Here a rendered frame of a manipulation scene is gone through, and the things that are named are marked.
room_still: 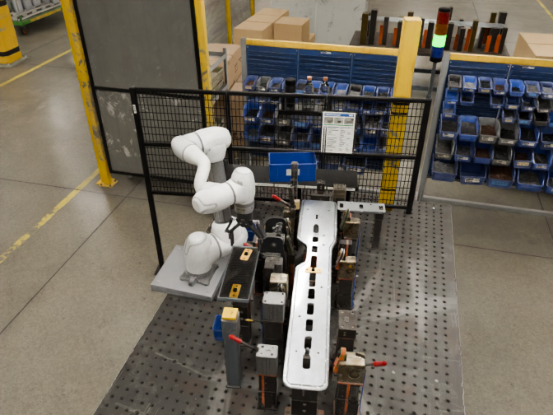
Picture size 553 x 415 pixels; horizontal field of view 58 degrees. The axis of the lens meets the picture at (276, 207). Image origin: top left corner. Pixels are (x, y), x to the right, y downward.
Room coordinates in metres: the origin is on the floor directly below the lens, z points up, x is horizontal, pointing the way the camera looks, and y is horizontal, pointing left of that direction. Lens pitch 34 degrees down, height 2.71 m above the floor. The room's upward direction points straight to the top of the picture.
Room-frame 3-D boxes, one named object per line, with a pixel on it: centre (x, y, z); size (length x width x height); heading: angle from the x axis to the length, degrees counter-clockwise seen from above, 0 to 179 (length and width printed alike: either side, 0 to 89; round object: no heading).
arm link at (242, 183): (1.88, 0.16, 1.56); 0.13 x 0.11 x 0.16; 127
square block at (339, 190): (2.68, -0.40, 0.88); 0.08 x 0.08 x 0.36; 84
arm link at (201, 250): (2.23, 0.44, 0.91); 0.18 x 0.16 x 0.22; 127
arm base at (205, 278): (2.21, 0.46, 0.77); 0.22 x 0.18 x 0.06; 165
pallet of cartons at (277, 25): (6.95, -0.01, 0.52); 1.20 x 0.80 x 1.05; 163
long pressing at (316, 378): (1.93, -0.19, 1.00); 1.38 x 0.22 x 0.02; 174
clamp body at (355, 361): (1.35, -0.31, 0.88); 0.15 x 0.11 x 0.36; 84
